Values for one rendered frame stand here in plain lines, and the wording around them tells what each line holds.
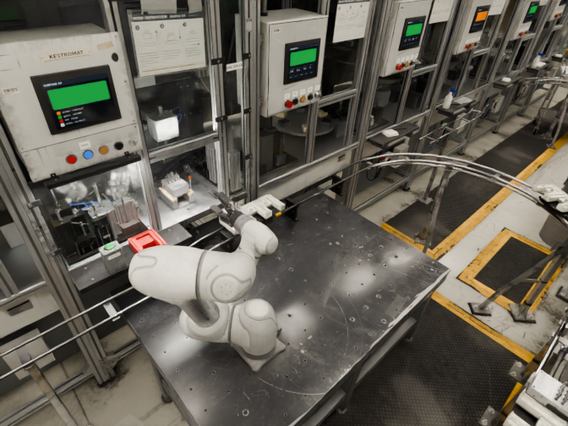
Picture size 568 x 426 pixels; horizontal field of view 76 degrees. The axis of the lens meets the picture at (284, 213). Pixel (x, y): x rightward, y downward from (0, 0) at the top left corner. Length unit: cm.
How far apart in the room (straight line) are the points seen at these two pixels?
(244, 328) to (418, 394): 135
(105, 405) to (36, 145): 152
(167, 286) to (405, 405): 180
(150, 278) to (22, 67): 82
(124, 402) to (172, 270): 159
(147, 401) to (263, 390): 98
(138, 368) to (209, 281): 168
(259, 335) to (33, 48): 124
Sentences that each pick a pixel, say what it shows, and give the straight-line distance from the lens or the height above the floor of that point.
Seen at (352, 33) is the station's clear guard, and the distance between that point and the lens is 242.
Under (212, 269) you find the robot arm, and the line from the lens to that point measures 93.
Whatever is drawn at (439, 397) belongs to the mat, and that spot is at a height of 1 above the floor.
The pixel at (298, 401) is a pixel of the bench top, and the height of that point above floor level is 68.
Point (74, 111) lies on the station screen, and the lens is 151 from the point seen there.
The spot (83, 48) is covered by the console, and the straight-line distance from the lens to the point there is 150.
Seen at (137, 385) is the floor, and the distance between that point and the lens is 250.
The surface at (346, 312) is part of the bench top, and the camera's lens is 186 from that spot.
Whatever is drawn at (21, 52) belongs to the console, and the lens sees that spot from 146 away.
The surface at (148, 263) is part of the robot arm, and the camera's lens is 99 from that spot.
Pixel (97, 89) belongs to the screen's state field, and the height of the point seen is 166.
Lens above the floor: 213
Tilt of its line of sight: 38 degrees down
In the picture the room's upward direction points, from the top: 3 degrees clockwise
